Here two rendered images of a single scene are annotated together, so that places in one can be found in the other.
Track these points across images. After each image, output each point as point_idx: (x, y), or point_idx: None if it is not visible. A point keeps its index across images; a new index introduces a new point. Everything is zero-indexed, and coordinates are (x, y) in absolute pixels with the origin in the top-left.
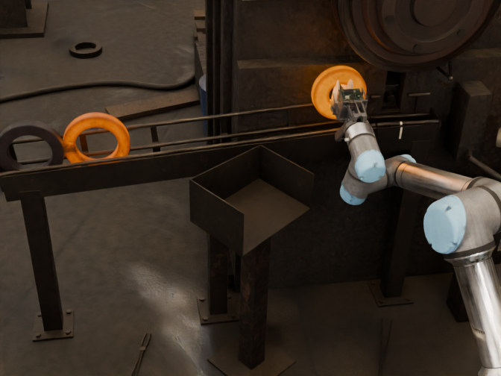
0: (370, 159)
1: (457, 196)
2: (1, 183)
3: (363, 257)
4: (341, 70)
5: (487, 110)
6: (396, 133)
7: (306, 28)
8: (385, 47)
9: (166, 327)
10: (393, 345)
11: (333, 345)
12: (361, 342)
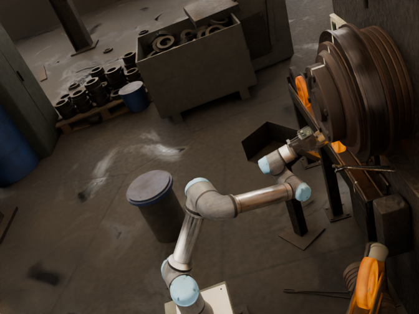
0: (260, 159)
1: (200, 182)
2: (288, 87)
3: (386, 265)
4: None
5: (380, 222)
6: (353, 187)
7: None
8: None
9: (318, 196)
10: (327, 299)
11: (320, 267)
12: (327, 281)
